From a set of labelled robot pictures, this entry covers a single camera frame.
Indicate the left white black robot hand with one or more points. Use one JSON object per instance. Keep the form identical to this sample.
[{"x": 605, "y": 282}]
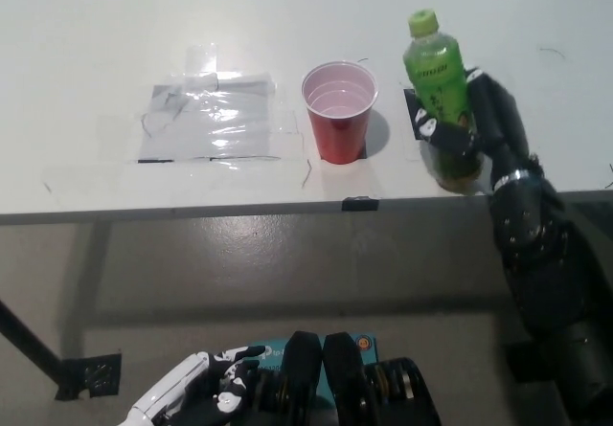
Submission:
[{"x": 191, "y": 387}]

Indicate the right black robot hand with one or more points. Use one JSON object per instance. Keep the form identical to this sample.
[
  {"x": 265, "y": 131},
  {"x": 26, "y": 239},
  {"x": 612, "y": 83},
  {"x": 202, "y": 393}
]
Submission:
[{"x": 500, "y": 119}]

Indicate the clear taped plastic sheet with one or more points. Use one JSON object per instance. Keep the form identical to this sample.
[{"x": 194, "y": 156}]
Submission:
[{"x": 206, "y": 124}]

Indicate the black table leg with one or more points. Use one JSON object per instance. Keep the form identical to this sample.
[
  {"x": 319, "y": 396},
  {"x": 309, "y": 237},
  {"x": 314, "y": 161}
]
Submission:
[{"x": 31, "y": 344}]

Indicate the red plastic cup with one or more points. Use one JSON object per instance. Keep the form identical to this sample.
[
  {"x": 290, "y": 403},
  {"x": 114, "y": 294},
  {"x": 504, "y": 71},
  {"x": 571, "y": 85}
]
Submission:
[{"x": 340, "y": 134}]

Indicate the small black tape strip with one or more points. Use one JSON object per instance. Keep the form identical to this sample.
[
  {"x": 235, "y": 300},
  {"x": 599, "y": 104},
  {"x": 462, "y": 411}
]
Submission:
[{"x": 360, "y": 204}]

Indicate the green tea bottle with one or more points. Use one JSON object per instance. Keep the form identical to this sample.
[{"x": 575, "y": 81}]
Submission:
[{"x": 436, "y": 76}]

